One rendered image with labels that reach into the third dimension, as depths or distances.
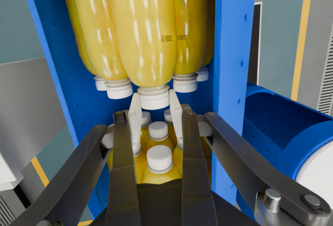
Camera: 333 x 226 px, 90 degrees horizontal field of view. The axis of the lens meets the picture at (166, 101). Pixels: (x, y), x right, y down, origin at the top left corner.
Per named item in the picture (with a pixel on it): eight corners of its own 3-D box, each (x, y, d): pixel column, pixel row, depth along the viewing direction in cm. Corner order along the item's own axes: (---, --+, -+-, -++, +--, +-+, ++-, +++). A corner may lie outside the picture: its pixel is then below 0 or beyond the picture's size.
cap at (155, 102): (156, 87, 24) (157, 99, 25) (133, 94, 22) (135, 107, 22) (175, 91, 21) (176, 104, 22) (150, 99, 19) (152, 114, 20)
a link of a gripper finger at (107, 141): (130, 147, 14) (94, 151, 14) (134, 120, 19) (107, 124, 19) (127, 132, 14) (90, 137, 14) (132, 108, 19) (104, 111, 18)
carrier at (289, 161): (245, 88, 133) (224, 64, 124) (398, 168, 51) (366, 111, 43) (218, 113, 138) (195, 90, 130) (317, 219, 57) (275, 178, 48)
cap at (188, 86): (197, 76, 28) (197, 86, 29) (174, 77, 29) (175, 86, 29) (196, 82, 24) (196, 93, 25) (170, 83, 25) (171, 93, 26)
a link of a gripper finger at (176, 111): (174, 110, 15) (182, 109, 15) (168, 88, 22) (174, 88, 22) (176, 138, 16) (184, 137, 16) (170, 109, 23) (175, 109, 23)
